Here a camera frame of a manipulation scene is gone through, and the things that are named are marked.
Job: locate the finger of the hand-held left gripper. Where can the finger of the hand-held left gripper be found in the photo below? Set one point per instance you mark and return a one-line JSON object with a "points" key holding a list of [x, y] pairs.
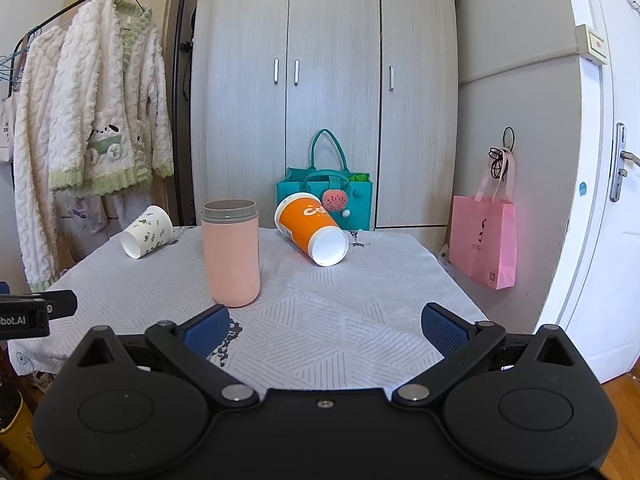
{"points": [[62, 303]]}

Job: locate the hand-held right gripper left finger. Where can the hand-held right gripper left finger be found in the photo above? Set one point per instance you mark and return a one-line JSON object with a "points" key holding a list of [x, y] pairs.
{"points": [[207, 329]]}

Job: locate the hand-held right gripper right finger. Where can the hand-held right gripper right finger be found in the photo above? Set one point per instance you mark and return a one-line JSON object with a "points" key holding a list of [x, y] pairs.
{"points": [[441, 329]]}

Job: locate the white cup with green print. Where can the white cup with green print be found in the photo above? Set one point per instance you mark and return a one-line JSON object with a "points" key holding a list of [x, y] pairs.
{"points": [[148, 232]]}

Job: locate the orange paper cup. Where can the orange paper cup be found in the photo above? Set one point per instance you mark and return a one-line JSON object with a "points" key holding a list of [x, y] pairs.
{"points": [[305, 221]]}

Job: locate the pink insulated cup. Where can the pink insulated cup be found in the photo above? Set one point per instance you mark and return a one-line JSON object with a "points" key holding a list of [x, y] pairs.
{"points": [[232, 260]]}

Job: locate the light grey garment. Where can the light grey garment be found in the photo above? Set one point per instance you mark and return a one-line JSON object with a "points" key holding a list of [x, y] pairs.
{"points": [[80, 215]]}

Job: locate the pink shopping bag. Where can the pink shopping bag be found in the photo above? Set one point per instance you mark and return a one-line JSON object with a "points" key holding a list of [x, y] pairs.
{"points": [[482, 240]]}

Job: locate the white patterned tablecloth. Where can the white patterned tablecloth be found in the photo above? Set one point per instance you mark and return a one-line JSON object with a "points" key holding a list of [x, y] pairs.
{"points": [[325, 320]]}

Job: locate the yellow container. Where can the yellow container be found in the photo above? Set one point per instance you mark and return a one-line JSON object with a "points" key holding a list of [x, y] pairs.
{"points": [[20, 440]]}

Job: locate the plain white fluffy robe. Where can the plain white fluffy robe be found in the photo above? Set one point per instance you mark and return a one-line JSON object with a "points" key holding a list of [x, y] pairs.
{"points": [[35, 160]]}

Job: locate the teal felt tote bag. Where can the teal felt tote bag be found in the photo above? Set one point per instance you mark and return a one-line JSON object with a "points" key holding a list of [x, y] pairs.
{"points": [[359, 205]]}

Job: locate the pink watermelon plush charm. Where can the pink watermelon plush charm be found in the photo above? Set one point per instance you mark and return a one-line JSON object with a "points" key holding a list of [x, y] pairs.
{"points": [[334, 201]]}

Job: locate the white door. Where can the white door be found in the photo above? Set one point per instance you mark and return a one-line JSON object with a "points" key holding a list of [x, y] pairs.
{"points": [[600, 260]]}

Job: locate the white canvas tote bag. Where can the white canvas tote bag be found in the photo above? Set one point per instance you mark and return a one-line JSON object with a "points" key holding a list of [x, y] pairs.
{"points": [[6, 130]]}

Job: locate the blue round sticker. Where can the blue round sticker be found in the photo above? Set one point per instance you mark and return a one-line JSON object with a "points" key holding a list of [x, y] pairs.
{"points": [[583, 189]]}

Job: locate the white fluffy robe green trim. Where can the white fluffy robe green trim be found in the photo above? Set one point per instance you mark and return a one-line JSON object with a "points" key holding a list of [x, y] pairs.
{"points": [[100, 85]]}

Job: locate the teal clothes hangers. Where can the teal clothes hangers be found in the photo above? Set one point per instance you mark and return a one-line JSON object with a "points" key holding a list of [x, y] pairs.
{"points": [[12, 60]]}

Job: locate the light wooden wardrobe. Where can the light wooden wardrobe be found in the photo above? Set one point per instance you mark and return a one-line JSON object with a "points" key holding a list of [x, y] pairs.
{"points": [[330, 35]]}

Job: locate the beige wall box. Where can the beige wall box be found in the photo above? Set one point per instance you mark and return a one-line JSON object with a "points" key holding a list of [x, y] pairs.
{"points": [[591, 44]]}

